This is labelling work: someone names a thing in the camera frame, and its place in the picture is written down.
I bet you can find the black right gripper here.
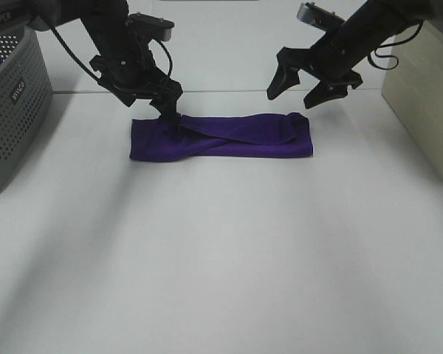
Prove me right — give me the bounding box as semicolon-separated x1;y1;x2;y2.
267;18;365;109

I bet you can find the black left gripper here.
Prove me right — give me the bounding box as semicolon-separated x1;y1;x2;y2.
88;21;182;121

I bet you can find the purple towel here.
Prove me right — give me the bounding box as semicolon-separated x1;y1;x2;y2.
129;112;314;162

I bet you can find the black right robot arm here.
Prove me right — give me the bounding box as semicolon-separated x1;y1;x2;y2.
267;1;443;108

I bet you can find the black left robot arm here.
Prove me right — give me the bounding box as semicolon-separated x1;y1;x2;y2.
0;1;183;120

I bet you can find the beige plastic bin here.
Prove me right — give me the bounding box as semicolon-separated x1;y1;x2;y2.
382;21;443;180

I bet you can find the grey perforated laundry basket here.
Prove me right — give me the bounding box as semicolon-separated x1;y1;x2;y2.
0;28;52;192

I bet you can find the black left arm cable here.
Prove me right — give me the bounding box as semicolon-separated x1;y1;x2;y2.
50;27;173;89

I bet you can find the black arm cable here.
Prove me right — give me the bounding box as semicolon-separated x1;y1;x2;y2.
50;27;173;89
368;20;425;71

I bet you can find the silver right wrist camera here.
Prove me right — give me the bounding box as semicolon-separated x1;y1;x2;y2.
297;2;345;32

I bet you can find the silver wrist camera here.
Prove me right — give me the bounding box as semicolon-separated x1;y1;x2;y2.
297;2;345;32
128;13;175;43

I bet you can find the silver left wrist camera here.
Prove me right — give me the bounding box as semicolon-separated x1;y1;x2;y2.
128;13;175;43

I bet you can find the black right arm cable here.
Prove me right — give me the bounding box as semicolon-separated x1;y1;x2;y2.
368;20;425;71

